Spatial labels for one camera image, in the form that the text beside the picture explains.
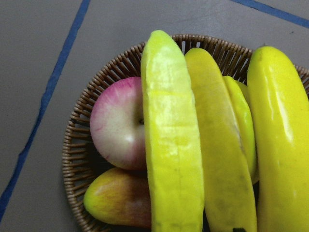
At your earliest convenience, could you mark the brown wicker basket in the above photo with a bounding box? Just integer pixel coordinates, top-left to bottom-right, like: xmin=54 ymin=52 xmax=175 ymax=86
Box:
xmin=62 ymin=33 xmax=309 ymax=232

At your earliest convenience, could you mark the yellow banana front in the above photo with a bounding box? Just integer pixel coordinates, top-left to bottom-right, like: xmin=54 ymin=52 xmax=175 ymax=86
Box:
xmin=141 ymin=30 xmax=204 ymax=232

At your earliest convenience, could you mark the yellow banana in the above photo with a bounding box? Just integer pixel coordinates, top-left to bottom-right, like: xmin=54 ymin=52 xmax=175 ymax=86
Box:
xmin=247 ymin=46 xmax=309 ymax=232
xmin=185 ymin=48 xmax=257 ymax=232
xmin=141 ymin=30 xmax=204 ymax=232

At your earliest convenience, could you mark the pink white apple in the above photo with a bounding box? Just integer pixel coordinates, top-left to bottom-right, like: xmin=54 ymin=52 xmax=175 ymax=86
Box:
xmin=90 ymin=77 xmax=146 ymax=170

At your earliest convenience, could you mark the red yellow mango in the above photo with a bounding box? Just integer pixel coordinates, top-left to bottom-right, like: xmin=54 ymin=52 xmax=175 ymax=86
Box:
xmin=84 ymin=168 xmax=151 ymax=229

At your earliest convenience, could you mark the yellow banana middle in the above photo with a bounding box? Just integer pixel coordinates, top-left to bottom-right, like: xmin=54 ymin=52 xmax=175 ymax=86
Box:
xmin=185 ymin=48 xmax=257 ymax=232

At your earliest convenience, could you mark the yellow banana back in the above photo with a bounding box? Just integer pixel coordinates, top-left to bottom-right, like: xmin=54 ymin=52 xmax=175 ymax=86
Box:
xmin=247 ymin=46 xmax=309 ymax=232

